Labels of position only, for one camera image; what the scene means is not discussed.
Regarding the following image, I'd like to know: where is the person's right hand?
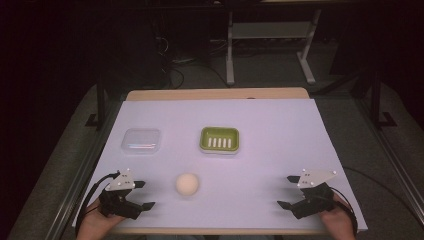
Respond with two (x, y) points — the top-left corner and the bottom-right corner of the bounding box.
(319, 194), (357, 240)

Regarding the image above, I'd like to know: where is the aluminium frame rail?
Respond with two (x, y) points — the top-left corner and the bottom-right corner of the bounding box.
(353, 98), (424, 218)
(44, 99), (125, 240)

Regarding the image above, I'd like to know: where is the person's left hand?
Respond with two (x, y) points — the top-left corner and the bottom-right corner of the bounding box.
(76, 199), (125, 240)

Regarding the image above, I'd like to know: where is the white table sheet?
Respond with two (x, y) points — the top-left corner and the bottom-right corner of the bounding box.
(71, 98), (369, 232)

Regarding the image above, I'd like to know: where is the round beige soap ball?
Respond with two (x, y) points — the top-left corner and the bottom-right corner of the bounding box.
(175, 172), (200, 196)

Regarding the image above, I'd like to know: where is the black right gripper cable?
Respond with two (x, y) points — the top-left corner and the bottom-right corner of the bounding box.
(329, 186), (360, 236)

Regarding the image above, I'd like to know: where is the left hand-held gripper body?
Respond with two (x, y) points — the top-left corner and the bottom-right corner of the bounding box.
(99, 168), (141, 221)

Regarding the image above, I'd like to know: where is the black floor cable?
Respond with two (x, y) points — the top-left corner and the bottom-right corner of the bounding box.
(343, 165), (416, 219)

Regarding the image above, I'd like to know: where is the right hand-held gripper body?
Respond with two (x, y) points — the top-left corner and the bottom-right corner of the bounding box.
(292, 168), (338, 220)

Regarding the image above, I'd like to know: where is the black metal stand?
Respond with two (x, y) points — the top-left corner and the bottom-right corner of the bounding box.
(84, 74), (112, 132)
(351, 68), (398, 130)

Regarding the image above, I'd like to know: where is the green soap dish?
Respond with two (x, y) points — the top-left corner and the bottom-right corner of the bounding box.
(198, 126), (241, 155)

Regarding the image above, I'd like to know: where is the bundle of dark floor cables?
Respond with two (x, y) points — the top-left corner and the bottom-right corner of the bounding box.
(154, 34), (232, 90)

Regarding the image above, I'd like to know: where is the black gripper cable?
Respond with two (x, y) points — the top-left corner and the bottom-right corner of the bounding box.
(74, 171), (121, 236)
(329, 186), (360, 236)

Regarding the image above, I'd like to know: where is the white metal desk frame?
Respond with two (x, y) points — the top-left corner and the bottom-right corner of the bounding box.
(225, 0), (324, 86)

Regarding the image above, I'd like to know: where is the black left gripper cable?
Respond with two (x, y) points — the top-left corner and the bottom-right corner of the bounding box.
(74, 171), (121, 236)

